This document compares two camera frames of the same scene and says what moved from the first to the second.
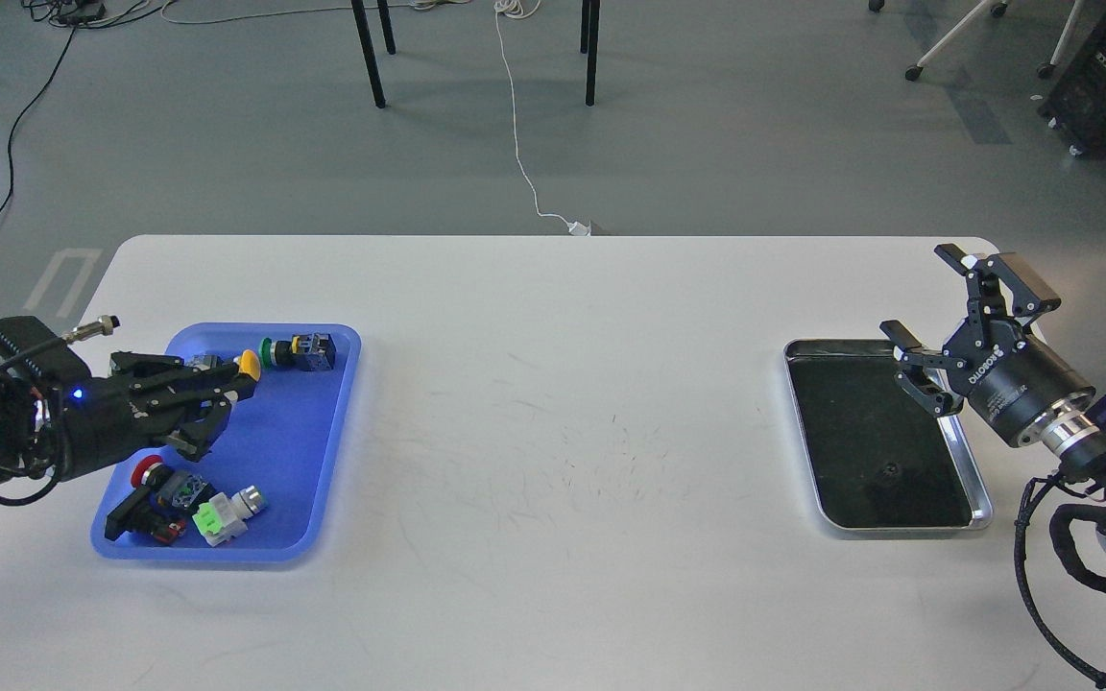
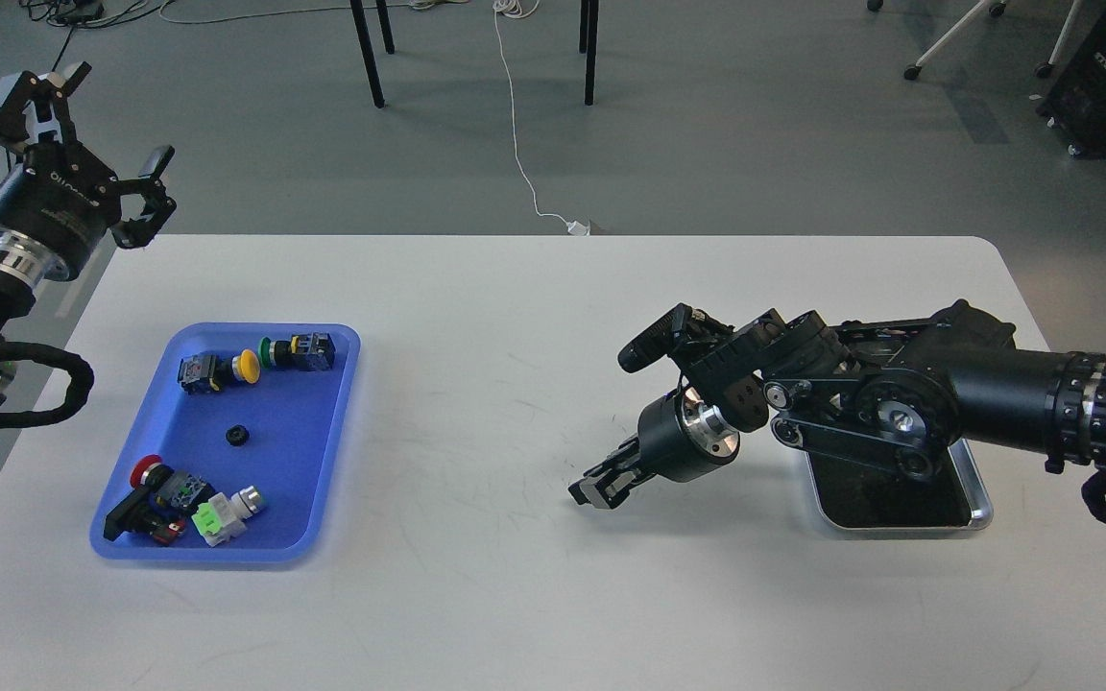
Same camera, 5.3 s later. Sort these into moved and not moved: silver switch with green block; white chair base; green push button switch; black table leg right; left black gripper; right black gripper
Moved: left black gripper; right black gripper
Not moved: green push button switch; silver switch with green block; white chair base; black table leg right
